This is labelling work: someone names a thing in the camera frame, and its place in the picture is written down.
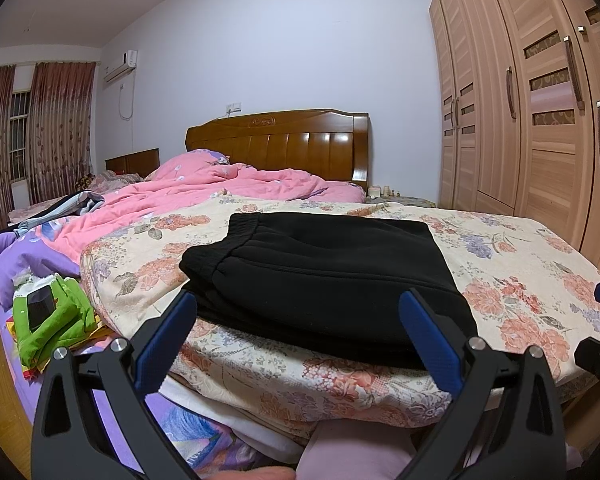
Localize black pants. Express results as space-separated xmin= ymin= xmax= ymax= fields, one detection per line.
xmin=180 ymin=212 xmax=478 ymax=370

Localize grey folded clothing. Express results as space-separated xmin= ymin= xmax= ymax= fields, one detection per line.
xmin=14 ymin=190 xmax=105 ymax=236

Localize floral cream bed sheet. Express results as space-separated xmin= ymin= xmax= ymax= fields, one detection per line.
xmin=80 ymin=196 xmax=600 ymax=437

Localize purple bed sheet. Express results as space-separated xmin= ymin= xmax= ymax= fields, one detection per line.
xmin=0 ymin=233 xmax=261 ymax=478

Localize green cloth bundle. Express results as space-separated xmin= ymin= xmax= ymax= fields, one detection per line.
xmin=12 ymin=274 xmax=99 ymax=370

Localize pink pillow at front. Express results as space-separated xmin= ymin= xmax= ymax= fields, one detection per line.
xmin=296 ymin=419 xmax=416 ymax=480

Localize pink quilt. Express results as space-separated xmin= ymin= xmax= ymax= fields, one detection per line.
xmin=34 ymin=150 xmax=365 ymax=263

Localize light wooden wardrobe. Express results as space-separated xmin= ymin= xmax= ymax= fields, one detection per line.
xmin=429 ymin=0 xmax=600 ymax=269

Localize brown wooden headboard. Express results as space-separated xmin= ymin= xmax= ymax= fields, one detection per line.
xmin=185 ymin=108 xmax=370 ymax=188

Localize white wall socket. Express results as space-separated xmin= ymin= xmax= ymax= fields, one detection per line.
xmin=226 ymin=102 xmax=242 ymax=115

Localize white wall air conditioner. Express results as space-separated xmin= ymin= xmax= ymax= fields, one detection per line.
xmin=102 ymin=50 xmax=138 ymax=84

